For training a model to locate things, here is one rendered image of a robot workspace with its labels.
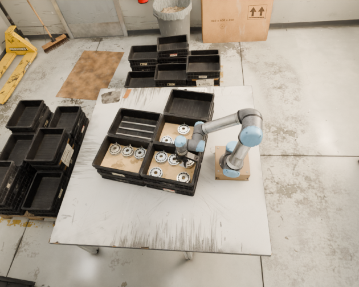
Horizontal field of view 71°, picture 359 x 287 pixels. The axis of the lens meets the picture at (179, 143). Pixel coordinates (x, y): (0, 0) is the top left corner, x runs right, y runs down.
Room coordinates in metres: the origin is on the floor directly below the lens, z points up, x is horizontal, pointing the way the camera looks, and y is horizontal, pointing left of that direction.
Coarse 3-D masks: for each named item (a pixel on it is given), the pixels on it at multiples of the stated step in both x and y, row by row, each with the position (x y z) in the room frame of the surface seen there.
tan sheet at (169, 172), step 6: (168, 156) 1.07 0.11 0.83; (156, 162) 1.03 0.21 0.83; (150, 168) 0.99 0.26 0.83; (162, 168) 0.97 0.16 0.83; (168, 168) 0.96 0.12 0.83; (174, 168) 0.95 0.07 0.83; (180, 168) 0.94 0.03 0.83; (186, 168) 0.94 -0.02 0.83; (192, 168) 0.93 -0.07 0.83; (168, 174) 0.91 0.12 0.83; (174, 174) 0.90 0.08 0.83; (192, 174) 0.87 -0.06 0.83
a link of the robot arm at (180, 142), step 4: (180, 136) 0.96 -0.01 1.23; (176, 140) 0.94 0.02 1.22; (180, 140) 0.93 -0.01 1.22; (184, 140) 0.92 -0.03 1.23; (176, 144) 0.92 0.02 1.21; (180, 144) 0.90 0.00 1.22; (184, 144) 0.91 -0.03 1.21; (176, 148) 0.93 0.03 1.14; (180, 148) 0.90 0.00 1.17; (184, 148) 0.89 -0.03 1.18; (180, 152) 0.91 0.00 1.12
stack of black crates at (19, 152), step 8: (16, 136) 1.90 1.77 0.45; (24, 136) 1.88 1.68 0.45; (32, 136) 1.85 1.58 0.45; (8, 144) 1.79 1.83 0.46; (16, 144) 1.84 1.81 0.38; (24, 144) 1.82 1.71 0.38; (8, 152) 1.72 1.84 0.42; (16, 152) 1.73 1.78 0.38; (24, 152) 1.71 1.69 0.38; (0, 160) 1.60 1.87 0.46; (8, 160) 1.64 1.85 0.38; (16, 160) 1.62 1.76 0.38; (24, 160) 1.53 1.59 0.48; (24, 168) 1.48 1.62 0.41; (32, 168) 1.54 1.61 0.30; (32, 176) 1.47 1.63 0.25
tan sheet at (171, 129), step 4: (168, 124) 1.39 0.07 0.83; (172, 124) 1.39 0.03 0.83; (176, 124) 1.38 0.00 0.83; (164, 128) 1.36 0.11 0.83; (168, 128) 1.35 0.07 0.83; (172, 128) 1.34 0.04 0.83; (176, 128) 1.34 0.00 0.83; (192, 128) 1.31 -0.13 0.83; (164, 132) 1.31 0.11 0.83; (168, 132) 1.31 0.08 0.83; (172, 132) 1.30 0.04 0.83; (176, 132) 1.29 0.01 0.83; (192, 132) 1.26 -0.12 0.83; (160, 136) 1.28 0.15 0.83; (172, 136) 1.26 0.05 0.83; (176, 136) 1.25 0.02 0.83; (184, 136) 1.24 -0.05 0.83; (188, 136) 1.23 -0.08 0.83; (160, 140) 1.24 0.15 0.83
